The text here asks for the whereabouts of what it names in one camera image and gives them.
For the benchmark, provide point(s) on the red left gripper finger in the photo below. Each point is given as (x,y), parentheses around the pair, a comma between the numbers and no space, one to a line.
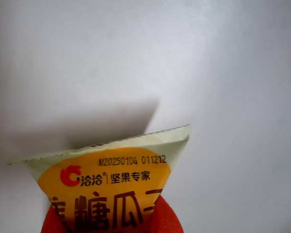
(51,223)

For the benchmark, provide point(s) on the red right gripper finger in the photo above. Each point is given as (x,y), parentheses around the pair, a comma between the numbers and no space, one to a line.
(167,218)

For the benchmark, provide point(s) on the yellow green snack bag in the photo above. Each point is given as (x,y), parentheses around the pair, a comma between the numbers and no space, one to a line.
(106,174)

